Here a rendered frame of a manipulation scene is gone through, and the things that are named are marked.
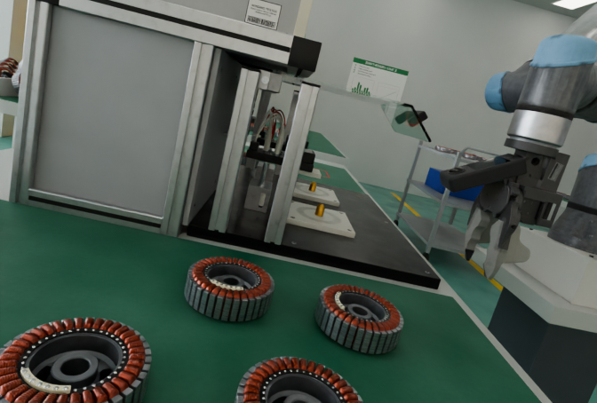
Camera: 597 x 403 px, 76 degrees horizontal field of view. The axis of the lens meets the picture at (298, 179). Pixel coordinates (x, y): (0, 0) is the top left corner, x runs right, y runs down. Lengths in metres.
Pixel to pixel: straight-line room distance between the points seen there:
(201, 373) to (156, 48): 0.47
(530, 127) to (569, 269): 0.48
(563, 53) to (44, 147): 0.79
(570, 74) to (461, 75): 6.14
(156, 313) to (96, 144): 0.33
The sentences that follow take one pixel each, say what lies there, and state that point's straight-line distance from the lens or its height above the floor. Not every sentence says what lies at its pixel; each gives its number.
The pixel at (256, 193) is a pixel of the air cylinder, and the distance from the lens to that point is 0.83.
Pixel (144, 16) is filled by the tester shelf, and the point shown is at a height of 1.09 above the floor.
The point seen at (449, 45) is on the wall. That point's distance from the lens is 6.72.
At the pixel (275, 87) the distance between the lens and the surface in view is 0.72.
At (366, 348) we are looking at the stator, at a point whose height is 0.76.
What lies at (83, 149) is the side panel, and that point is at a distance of 0.72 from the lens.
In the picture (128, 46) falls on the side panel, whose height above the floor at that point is 1.04.
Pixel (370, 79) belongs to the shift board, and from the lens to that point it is 6.31.
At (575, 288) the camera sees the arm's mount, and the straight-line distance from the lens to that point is 1.03.
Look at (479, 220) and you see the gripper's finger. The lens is 0.69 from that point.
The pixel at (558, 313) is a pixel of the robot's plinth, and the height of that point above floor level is 0.73.
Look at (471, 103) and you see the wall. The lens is 6.85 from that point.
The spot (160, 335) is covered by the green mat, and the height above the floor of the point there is 0.75.
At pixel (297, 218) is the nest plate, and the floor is 0.78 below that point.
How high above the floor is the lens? 1.02
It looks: 11 degrees down
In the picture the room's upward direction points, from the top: 14 degrees clockwise
